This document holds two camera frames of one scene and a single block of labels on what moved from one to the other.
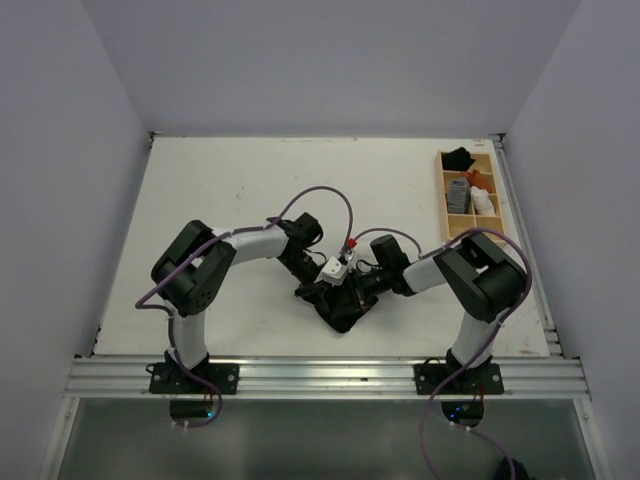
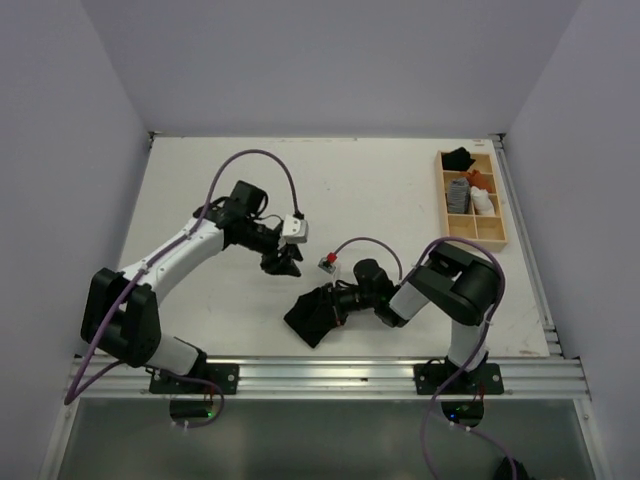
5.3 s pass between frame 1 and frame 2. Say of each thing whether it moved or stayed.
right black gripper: moved
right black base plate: stayed
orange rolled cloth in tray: stayed
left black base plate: stayed
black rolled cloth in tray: stayed
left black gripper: moved
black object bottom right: stayed
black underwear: moved
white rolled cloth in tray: stayed
